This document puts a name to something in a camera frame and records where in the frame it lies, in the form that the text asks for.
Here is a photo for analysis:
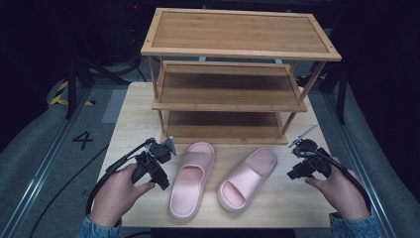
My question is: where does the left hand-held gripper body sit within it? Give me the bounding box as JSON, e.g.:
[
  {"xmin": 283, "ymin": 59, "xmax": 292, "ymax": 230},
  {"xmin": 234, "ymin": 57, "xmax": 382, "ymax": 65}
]
[{"xmin": 131, "ymin": 135, "xmax": 178, "ymax": 184}]

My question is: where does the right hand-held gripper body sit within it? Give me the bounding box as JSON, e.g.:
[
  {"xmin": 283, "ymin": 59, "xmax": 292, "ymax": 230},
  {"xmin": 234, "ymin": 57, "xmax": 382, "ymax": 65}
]
[{"xmin": 287, "ymin": 122, "xmax": 333, "ymax": 179}]

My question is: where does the pink slipper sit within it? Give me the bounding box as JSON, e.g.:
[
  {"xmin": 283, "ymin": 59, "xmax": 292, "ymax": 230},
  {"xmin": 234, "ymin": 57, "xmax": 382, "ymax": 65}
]
[
  {"xmin": 217, "ymin": 147, "xmax": 278, "ymax": 214},
  {"xmin": 167, "ymin": 142, "xmax": 216, "ymax": 221}
]

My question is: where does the wooden three-tier shoe rack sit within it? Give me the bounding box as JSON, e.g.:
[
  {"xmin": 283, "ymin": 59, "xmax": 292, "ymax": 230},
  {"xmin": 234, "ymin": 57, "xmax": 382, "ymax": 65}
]
[{"xmin": 141, "ymin": 7, "xmax": 343, "ymax": 146}]

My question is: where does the person's left hand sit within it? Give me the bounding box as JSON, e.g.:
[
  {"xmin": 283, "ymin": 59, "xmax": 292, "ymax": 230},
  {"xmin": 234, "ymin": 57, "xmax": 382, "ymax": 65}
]
[{"xmin": 88, "ymin": 163, "xmax": 157, "ymax": 229}]

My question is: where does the person's right hand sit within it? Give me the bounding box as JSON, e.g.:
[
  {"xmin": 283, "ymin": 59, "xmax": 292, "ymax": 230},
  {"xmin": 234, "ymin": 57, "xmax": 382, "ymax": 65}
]
[{"xmin": 304, "ymin": 156, "xmax": 372, "ymax": 221}]

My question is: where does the black metal stand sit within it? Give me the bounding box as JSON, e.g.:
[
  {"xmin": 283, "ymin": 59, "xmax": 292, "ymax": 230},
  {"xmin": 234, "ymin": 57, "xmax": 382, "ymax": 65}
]
[{"xmin": 296, "ymin": 62, "xmax": 349, "ymax": 126}]

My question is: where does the black tripod stand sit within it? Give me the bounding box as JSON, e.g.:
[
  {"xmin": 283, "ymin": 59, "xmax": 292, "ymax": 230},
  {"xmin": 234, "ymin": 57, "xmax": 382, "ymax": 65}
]
[{"xmin": 63, "ymin": 54, "xmax": 131, "ymax": 120}]

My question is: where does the yellow black floor tape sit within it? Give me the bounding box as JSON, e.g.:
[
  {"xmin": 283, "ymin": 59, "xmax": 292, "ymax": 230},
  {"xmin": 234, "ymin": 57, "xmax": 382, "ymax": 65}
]
[{"xmin": 49, "ymin": 80, "xmax": 97, "ymax": 107}]

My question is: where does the left hand-held gripper black cable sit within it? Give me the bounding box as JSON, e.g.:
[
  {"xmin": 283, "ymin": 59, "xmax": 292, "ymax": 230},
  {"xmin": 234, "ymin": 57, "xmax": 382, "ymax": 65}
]
[{"xmin": 84, "ymin": 137, "xmax": 158, "ymax": 217}]

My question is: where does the black floor cable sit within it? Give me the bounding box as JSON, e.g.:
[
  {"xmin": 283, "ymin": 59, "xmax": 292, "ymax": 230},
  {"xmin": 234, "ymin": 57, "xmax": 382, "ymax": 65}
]
[{"xmin": 28, "ymin": 143, "xmax": 110, "ymax": 238}]

